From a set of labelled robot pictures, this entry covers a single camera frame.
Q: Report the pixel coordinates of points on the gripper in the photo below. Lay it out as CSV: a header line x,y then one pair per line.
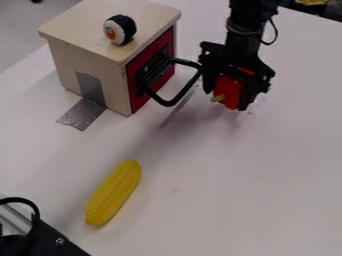
x,y
231,58

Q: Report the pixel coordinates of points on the red toy pepper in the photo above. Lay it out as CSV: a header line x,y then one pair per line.
x,y
228,90

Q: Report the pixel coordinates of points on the grey tape strip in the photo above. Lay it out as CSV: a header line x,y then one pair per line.
x,y
84,106

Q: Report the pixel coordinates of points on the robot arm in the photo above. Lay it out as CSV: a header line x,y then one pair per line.
x,y
244,20

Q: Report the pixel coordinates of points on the drawer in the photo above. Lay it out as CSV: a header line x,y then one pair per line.
x,y
151,66

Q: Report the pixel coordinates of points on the cabinet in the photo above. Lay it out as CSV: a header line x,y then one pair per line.
x,y
84,56

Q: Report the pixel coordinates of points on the toy sushi roll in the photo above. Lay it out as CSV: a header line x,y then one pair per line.
x,y
119,29

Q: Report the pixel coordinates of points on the yellow toy corn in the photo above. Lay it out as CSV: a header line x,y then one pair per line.
x,y
113,193

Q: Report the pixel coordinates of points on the black lab gear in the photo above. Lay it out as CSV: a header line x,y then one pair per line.
x,y
31,238

